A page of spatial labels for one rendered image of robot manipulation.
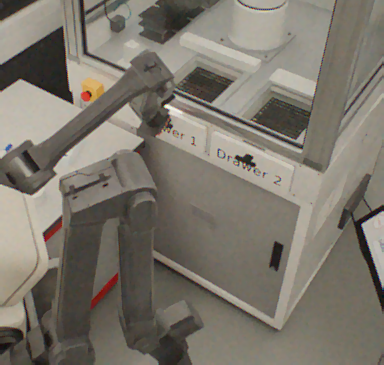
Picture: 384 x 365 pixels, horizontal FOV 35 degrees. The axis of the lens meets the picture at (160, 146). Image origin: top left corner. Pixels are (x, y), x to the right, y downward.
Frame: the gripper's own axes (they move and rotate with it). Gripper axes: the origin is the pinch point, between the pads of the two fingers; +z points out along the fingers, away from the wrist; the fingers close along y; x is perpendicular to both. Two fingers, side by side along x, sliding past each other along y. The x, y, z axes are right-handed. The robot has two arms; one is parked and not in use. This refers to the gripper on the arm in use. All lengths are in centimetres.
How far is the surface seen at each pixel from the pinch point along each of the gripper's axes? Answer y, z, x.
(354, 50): 32, -36, -53
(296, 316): -33, 86, -56
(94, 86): 4.0, 2.5, 32.3
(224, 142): 4.8, 2.3, -20.8
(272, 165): 4.4, 2.2, -38.2
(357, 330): -26, 91, -79
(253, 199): -5.1, 22.3, -32.8
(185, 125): 4.7, 2.9, -5.7
